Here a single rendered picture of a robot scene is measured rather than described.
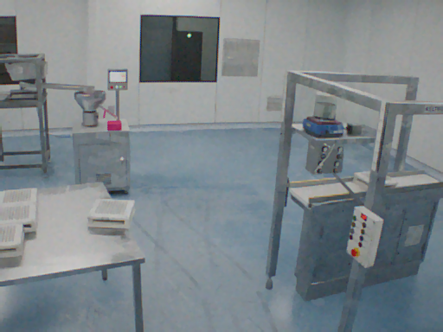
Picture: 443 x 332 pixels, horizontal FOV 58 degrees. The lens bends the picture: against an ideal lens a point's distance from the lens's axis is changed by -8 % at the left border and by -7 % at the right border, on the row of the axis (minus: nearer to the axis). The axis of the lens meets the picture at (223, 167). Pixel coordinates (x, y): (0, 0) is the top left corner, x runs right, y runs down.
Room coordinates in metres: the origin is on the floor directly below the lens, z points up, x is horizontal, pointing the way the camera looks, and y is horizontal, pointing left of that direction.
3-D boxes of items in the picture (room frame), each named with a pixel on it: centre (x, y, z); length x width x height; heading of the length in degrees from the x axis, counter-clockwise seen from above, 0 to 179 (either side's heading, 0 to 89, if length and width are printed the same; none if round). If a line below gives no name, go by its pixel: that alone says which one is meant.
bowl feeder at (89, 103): (4.68, 1.48, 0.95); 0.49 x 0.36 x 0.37; 108
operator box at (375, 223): (1.86, -0.72, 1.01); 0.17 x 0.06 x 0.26; 21
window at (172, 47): (7.51, 0.87, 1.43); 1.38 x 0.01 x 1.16; 108
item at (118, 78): (4.84, 1.27, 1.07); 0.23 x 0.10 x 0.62; 108
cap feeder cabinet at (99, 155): (4.64, 1.42, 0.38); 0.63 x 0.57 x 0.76; 108
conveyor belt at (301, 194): (2.93, -1.14, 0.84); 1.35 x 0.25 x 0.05; 111
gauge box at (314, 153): (2.61, -0.64, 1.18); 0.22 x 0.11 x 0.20; 111
